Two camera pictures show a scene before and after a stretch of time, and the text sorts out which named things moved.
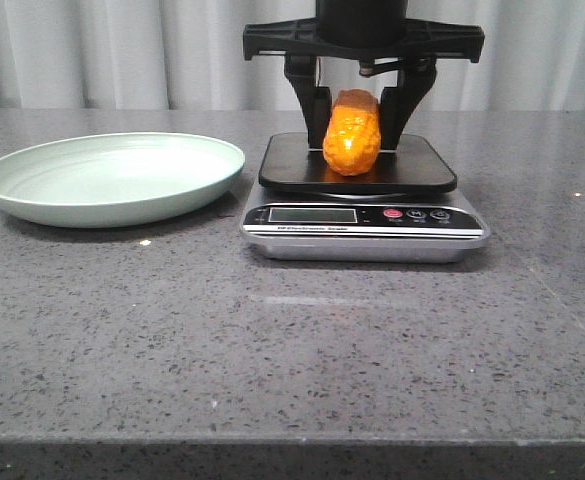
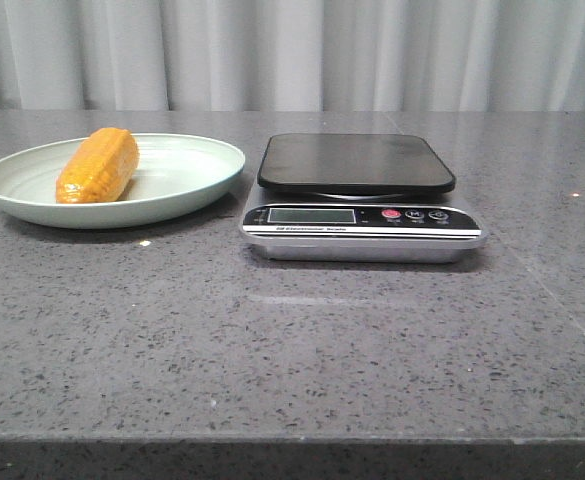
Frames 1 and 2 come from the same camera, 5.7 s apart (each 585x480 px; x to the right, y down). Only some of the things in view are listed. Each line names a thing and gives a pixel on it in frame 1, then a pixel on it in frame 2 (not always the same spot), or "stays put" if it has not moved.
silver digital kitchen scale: x=404 y=211 stays put
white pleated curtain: x=188 y=55 stays put
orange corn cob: x=352 y=136 to x=100 y=169
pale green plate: x=113 y=180 stays put
